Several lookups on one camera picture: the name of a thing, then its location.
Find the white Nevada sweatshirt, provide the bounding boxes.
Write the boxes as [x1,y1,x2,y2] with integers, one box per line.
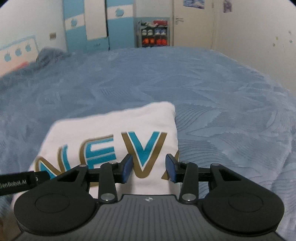
[30,102,180,196]

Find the blue patterned bedspread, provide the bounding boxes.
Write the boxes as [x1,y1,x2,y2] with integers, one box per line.
[1,47,295,240]

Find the apple pattern headboard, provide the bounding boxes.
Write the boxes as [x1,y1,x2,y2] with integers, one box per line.
[0,36,39,76]

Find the metal shoe rack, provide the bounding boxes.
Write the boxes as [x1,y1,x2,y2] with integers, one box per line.
[134,17,170,48]

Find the white room door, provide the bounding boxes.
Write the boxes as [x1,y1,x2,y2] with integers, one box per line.
[173,0,218,49]

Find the blue white wardrobe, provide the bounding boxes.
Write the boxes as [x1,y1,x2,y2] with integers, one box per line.
[62,1,135,53]

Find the blue poster on door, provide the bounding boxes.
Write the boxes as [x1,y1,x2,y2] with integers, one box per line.
[183,0,205,9]

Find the brown wall switch left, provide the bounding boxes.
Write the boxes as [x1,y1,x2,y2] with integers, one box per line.
[49,33,56,40]

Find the butterfly wall stickers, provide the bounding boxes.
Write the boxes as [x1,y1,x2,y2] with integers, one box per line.
[272,30,295,48]

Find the wall poster beside door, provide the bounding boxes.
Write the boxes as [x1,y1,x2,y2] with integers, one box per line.
[223,0,232,13]

